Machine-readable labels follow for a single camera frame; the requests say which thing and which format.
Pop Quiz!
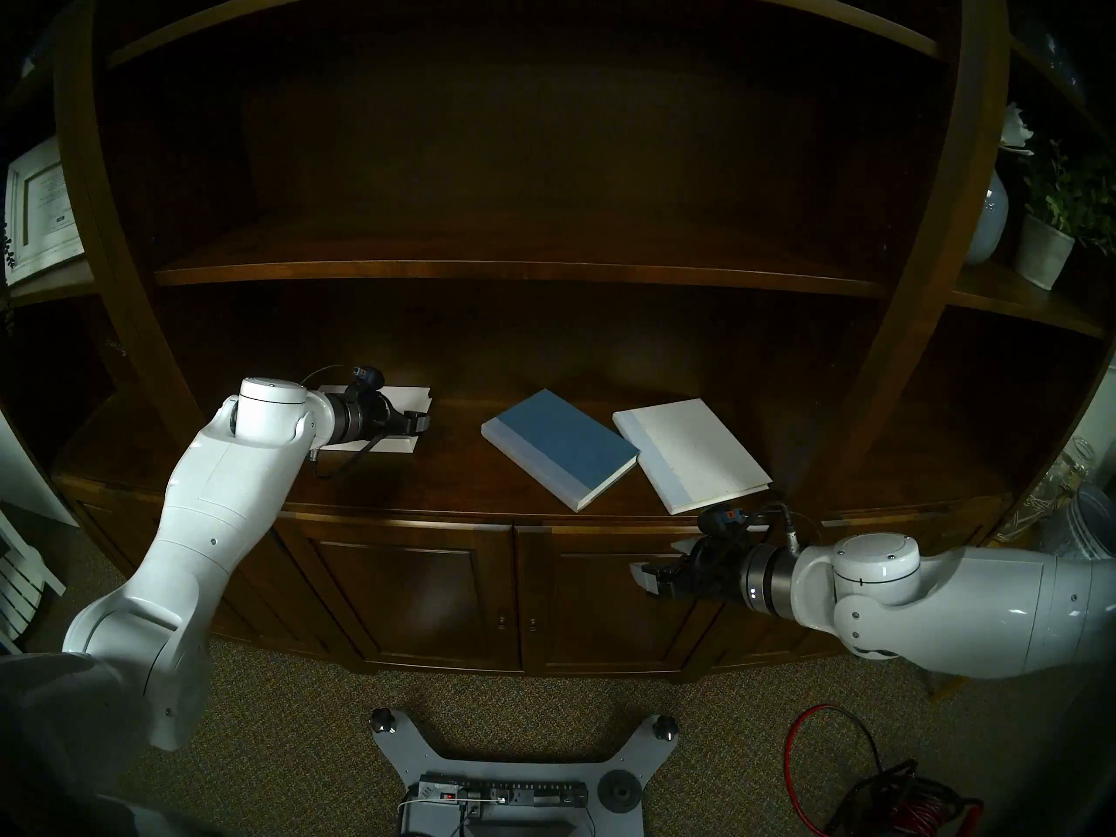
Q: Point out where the white framed certificate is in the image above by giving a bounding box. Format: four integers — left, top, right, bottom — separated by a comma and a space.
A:
4, 136, 86, 287

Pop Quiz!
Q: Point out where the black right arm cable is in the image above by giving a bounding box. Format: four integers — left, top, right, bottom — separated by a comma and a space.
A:
759, 495, 820, 550

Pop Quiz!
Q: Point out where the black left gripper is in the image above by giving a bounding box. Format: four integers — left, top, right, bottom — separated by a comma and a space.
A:
347, 389, 432, 442

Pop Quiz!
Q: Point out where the clear glass jar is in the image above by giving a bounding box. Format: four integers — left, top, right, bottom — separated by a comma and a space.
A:
1003, 439, 1095, 540

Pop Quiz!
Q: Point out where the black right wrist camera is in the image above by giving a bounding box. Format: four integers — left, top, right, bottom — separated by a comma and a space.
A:
697, 501, 755, 535

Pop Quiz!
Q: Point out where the white slatted side table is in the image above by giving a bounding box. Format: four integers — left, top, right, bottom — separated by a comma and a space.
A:
0, 504, 66, 662

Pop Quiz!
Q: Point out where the red cable reel with cord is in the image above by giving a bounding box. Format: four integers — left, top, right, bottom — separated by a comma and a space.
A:
785, 704, 986, 837

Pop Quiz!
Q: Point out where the white paperback with ink drawing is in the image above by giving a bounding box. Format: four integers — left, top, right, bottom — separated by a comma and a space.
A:
310, 384, 434, 454

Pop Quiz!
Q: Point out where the green plant in white pot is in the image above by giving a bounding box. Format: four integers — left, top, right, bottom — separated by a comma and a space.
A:
1013, 138, 1116, 291

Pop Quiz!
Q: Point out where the white artificial flower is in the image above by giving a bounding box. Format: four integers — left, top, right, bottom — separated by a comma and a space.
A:
998, 103, 1036, 156

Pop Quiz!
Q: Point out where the black power strip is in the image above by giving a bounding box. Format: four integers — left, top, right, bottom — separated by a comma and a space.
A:
410, 774, 589, 810

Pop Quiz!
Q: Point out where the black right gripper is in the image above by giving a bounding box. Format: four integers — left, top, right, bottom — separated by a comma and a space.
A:
629, 534, 751, 599

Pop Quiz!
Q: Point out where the black round disc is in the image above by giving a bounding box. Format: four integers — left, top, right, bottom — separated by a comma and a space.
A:
597, 772, 642, 814

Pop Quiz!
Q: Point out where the dark wooden bookshelf cabinet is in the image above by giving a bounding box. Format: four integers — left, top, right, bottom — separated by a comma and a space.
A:
0, 0, 1116, 679

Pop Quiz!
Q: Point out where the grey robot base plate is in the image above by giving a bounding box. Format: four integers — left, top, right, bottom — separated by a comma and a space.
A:
368, 707, 681, 837

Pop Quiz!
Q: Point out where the white ceramic vase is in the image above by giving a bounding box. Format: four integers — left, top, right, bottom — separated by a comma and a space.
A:
963, 168, 1011, 266

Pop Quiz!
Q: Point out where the white book pale blue spine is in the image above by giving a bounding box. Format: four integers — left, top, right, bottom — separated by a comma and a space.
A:
613, 398, 773, 515

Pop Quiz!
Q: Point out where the blue hardcover book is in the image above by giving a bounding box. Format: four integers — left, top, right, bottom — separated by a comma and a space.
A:
481, 389, 641, 513

